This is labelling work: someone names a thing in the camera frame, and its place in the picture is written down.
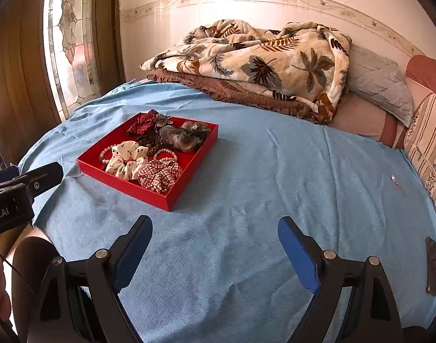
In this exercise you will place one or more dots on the grey pillow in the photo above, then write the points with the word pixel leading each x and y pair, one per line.
pixel 379 80

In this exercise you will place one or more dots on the leaf print blanket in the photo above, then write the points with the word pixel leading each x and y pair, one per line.
pixel 303 65

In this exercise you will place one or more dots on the grey brown scrunchie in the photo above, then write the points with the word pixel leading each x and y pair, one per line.
pixel 186 138

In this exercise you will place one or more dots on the smartphone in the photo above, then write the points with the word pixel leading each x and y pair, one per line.
pixel 431 265

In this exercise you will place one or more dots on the small silver hair pin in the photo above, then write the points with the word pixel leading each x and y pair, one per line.
pixel 394 180

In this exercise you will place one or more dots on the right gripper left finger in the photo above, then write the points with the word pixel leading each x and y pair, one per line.
pixel 79 301

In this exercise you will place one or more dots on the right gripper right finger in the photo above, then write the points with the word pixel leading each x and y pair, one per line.
pixel 371 314

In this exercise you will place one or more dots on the red patterned scrunchie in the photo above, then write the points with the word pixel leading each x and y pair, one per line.
pixel 144 124

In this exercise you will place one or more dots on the white dotted scrunchie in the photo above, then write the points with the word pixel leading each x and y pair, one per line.
pixel 125 160

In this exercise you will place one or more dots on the rhinestone hair clip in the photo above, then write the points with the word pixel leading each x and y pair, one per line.
pixel 162 121

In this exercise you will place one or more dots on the striped floral cushion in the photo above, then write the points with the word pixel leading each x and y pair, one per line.
pixel 420 144

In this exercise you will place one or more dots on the red jewelry tray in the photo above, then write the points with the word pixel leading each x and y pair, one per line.
pixel 92 165

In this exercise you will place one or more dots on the brown ruffled blanket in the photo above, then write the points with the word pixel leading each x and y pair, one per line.
pixel 237 92

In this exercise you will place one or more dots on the brown wooden door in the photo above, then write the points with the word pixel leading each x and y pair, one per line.
pixel 27 107

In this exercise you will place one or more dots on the red plaid scrunchie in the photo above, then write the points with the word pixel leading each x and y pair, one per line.
pixel 160 175

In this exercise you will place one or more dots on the stained glass window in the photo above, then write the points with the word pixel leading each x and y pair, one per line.
pixel 69 54

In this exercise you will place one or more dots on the pink headboard cushion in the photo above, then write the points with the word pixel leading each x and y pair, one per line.
pixel 422 69

